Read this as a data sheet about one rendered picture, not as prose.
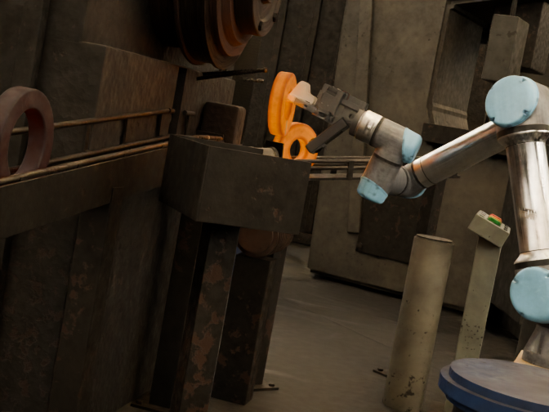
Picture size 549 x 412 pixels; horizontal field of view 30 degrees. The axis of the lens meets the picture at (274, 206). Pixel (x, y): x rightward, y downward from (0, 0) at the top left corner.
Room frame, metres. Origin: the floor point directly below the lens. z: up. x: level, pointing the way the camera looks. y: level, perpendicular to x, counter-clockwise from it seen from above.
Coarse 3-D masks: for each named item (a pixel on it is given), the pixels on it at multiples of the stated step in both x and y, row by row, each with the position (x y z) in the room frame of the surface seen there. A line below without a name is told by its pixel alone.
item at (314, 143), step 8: (344, 120) 2.48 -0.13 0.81; (328, 128) 2.48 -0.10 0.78; (336, 128) 2.47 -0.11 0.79; (344, 128) 2.48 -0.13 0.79; (320, 136) 2.48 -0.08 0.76; (328, 136) 2.47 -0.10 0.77; (336, 136) 2.49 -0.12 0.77; (312, 144) 2.48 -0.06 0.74; (320, 144) 2.48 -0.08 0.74; (312, 152) 2.48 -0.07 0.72
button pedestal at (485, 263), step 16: (480, 224) 2.92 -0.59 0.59; (496, 224) 2.94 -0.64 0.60; (480, 240) 2.99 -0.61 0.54; (496, 240) 2.91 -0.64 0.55; (480, 256) 2.99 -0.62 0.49; (496, 256) 2.98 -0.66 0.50; (480, 272) 2.99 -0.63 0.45; (496, 272) 3.05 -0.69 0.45; (480, 288) 2.99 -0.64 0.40; (480, 304) 2.98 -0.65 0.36; (464, 320) 2.99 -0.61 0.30; (480, 320) 2.98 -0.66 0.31; (464, 336) 2.99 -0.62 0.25; (480, 336) 2.98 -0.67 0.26; (464, 352) 2.99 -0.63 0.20; (432, 400) 3.14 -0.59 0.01; (448, 400) 2.99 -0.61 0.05
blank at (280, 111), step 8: (280, 72) 2.51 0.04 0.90; (280, 80) 2.48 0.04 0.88; (288, 80) 2.49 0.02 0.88; (296, 80) 2.57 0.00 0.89; (272, 88) 2.47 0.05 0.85; (280, 88) 2.46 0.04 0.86; (288, 88) 2.50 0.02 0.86; (272, 96) 2.46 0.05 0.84; (280, 96) 2.46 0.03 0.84; (272, 104) 2.46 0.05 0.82; (280, 104) 2.45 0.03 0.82; (288, 104) 2.56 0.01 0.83; (272, 112) 2.46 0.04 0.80; (280, 112) 2.46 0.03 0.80; (288, 112) 2.56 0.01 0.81; (272, 120) 2.47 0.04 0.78; (280, 120) 2.47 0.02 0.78; (288, 120) 2.55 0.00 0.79; (272, 128) 2.49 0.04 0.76; (280, 128) 2.48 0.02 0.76; (288, 128) 2.56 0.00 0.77
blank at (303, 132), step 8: (296, 128) 2.95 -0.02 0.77; (304, 128) 2.97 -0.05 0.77; (280, 136) 2.92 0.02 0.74; (288, 136) 2.93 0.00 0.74; (296, 136) 2.95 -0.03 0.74; (304, 136) 2.97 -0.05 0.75; (312, 136) 2.99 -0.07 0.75; (288, 144) 2.93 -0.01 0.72; (304, 144) 2.99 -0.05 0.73; (288, 152) 2.94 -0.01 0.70; (304, 152) 2.99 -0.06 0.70
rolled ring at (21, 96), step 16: (0, 96) 1.61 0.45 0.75; (16, 96) 1.61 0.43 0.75; (32, 96) 1.65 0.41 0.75; (0, 112) 1.58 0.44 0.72; (16, 112) 1.60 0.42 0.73; (32, 112) 1.69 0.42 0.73; (48, 112) 1.71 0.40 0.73; (0, 128) 1.57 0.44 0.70; (32, 128) 1.71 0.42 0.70; (48, 128) 1.72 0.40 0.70; (0, 144) 1.57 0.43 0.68; (32, 144) 1.72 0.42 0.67; (48, 144) 1.73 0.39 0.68; (0, 160) 1.58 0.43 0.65; (32, 160) 1.71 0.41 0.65; (48, 160) 1.74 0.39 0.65; (0, 176) 1.58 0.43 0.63
